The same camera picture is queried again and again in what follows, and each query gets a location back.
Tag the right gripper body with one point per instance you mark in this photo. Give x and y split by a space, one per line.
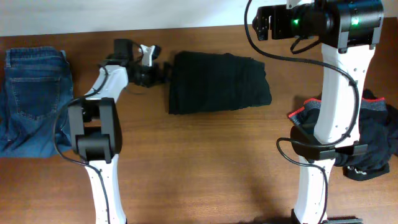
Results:
261 22

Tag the folded blue denim jeans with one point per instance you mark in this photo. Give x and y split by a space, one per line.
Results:
37 83

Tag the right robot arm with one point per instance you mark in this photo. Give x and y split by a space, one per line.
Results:
348 32

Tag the black trousers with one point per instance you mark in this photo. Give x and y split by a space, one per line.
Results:
202 82

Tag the black shorts with red waistband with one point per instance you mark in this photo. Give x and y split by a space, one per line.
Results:
378 130

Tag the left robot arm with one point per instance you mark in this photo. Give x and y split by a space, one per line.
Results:
95 128

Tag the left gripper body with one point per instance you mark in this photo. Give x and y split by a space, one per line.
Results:
163 72

